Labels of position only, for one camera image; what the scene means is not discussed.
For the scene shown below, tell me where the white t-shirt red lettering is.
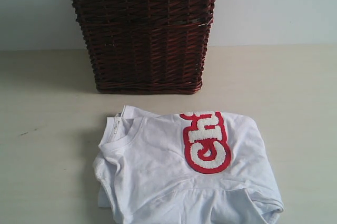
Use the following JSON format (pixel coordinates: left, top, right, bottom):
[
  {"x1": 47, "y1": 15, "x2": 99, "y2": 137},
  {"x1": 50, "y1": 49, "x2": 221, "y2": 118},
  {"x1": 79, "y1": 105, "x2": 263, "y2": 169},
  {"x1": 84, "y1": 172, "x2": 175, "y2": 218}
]
[{"x1": 94, "y1": 105, "x2": 284, "y2": 223}]

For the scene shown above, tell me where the dark red wicker basket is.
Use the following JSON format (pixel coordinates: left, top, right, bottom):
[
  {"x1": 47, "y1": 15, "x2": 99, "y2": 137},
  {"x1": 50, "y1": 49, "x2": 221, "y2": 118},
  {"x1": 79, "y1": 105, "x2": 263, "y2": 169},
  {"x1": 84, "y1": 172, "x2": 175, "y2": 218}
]
[{"x1": 72, "y1": 0, "x2": 215, "y2": 94}]

